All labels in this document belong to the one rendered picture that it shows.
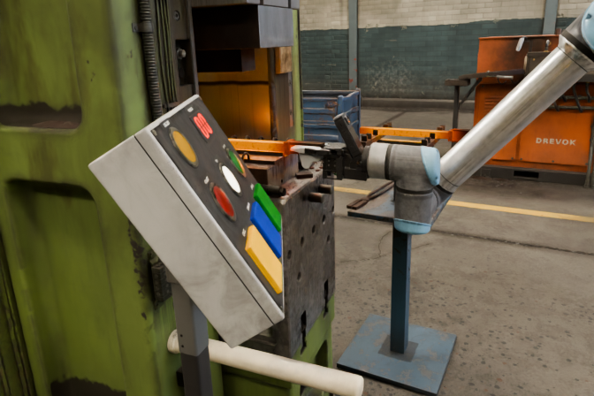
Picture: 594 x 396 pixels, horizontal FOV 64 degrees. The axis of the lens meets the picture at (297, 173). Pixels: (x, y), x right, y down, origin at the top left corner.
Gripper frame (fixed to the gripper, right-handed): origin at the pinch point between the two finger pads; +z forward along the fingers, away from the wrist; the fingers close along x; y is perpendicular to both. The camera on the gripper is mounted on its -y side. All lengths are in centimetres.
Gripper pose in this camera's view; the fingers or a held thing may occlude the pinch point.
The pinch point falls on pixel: (296, 145)
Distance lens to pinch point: 125.6
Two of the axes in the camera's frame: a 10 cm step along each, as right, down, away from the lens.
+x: 3.8, -2.6, 8.9
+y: 0.1, 9.6, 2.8
